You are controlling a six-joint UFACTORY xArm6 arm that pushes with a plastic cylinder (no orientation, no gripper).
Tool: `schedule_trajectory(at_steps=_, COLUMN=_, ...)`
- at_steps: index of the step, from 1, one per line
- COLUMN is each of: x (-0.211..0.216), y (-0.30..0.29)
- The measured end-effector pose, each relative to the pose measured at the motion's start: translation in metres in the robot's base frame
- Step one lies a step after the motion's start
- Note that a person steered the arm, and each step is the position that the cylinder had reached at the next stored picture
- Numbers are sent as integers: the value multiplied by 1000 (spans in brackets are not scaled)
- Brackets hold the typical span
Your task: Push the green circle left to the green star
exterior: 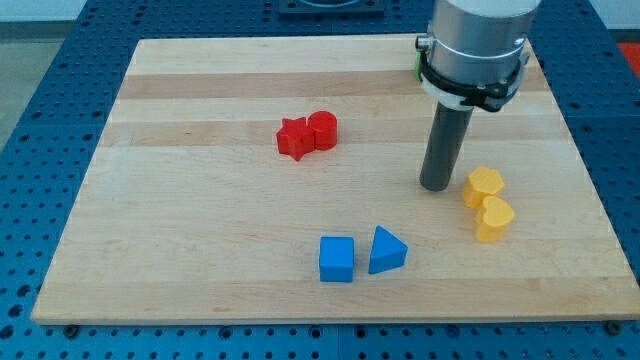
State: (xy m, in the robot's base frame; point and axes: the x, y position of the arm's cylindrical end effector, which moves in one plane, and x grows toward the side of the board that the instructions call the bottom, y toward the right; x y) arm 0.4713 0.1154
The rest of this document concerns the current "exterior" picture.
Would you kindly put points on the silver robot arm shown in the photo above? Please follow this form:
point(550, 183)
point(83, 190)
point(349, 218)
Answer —
point(472, 54)

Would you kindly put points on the green block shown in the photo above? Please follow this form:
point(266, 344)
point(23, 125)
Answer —
point(417, 67)

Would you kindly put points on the red star block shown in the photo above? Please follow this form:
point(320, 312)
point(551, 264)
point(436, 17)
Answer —
point(295, 138)

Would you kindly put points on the yellow heart block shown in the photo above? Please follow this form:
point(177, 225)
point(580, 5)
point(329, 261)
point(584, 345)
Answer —
point(493, 219)

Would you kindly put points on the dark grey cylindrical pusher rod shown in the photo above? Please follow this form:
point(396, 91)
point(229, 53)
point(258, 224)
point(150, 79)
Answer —
point(445, 141)

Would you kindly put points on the red cylinder block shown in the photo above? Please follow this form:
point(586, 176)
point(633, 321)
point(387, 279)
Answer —
point(324, 125)

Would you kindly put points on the wooden board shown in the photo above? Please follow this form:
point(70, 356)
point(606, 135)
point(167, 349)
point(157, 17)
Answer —
point(188, 213)

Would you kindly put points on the yellow hexagon block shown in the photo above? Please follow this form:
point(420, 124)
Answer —
point(480, 183)

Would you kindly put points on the blue cube block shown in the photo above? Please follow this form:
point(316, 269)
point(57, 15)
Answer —
point(336, 259)

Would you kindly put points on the blue triangle block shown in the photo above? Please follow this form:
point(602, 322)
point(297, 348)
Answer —
point(387, 251)

